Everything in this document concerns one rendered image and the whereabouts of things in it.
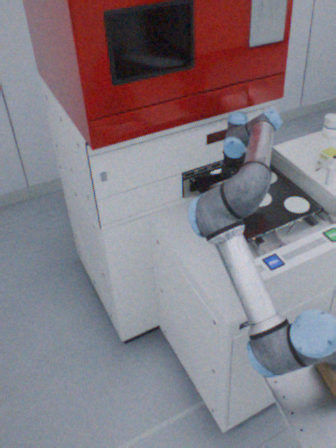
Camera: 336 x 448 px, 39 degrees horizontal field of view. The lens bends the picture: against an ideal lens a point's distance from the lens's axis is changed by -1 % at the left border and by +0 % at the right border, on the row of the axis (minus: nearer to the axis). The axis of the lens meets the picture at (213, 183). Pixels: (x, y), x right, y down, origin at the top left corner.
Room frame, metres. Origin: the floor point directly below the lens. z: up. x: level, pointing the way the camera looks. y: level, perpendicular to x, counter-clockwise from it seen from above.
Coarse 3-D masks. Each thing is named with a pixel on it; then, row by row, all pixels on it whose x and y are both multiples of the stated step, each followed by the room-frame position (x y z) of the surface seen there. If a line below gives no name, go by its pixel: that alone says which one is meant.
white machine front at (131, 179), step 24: (216, 120) 1.66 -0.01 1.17; (120, 144) 1.45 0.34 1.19; (144, 144) 1.50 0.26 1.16; (168, 144) 1.55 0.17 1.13; (192, 144) 1.60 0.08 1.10; (216, 144) 1.66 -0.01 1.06; (96, 168) 1.40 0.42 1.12; (120, 168) 1.44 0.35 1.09; (144, 168) 1.49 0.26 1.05; (168, 168) 1.54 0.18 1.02; (192, 168) 1.60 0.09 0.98; (96, 192) 1.39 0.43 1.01; (120, 192) 1.44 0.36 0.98; (144, 192) 1.49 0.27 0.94; (168, 192) 1.54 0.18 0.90; (120, 216) 1.43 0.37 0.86
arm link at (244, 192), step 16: (272, 112) 1.41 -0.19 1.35; (256, 128) 1.33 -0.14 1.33; (272, 128) 1.35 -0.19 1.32; (256, 144) 1.22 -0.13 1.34; (256, 160) 1.11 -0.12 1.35; (240, 176) 1.05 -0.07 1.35; (256, 176) 1.05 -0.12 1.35; (224, 192) 1.01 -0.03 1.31; (240, 192) 1.00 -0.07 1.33; (256, 192) 1.01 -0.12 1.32; (240, 208) 0.98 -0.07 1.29; (256, 208) 1.00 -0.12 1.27
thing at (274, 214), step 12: (276, 180) 1.63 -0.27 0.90; (276, 192) 1.55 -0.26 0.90; (288, 192) 1.55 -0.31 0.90; (300, 192) 1.55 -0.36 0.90; (276, 204) 1.47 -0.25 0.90; (312, 204) 1.48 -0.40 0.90; (252, 216) 1.40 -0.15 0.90; (264, 216) 1.40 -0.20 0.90; (276, 216) 1.40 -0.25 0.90; (288, 216) 1.40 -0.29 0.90; (300, 216) 1.40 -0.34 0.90; (252, 228) 1.33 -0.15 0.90; (264, 228) 1.33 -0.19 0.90
